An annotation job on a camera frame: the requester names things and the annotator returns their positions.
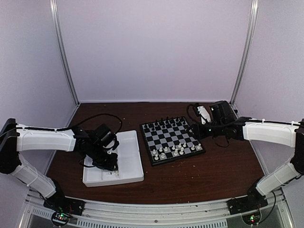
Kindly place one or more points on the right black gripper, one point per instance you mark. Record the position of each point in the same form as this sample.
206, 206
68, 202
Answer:
198, 133

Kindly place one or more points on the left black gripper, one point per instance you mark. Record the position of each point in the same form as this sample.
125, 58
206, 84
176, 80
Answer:
110, 166

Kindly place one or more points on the white plastic compartment tray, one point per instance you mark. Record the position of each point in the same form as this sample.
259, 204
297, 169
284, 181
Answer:
130, 168

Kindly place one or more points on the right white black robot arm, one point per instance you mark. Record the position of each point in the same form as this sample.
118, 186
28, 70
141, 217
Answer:
221, 121

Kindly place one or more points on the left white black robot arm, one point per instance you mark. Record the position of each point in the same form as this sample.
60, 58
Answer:
15, 139

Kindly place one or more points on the black grey chess board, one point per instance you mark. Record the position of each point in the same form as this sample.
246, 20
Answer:
166, 133

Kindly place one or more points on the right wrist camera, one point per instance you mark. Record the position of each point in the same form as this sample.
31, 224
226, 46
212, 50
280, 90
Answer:
201, 112

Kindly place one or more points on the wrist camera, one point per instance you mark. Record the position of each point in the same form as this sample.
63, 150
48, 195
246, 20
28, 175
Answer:
113, 147
201, 112

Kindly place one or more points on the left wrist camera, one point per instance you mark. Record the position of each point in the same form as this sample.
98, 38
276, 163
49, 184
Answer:
113, 147

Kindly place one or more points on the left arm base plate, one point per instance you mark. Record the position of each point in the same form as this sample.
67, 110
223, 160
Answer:
70, 206

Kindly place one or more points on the front aluminium rail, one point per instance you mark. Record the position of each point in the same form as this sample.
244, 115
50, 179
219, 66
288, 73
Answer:
209, 214

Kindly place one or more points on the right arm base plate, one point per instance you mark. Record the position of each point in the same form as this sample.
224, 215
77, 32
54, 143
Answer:
244, 204

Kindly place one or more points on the right aluminium frame post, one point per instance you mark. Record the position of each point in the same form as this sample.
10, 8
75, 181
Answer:
248, 42

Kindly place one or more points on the aluminium frame post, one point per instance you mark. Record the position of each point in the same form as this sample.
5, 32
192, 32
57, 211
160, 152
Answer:
62, 51
248, 42

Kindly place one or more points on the left aluminium frame post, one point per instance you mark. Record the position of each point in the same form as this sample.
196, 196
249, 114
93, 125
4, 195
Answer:
62, 51

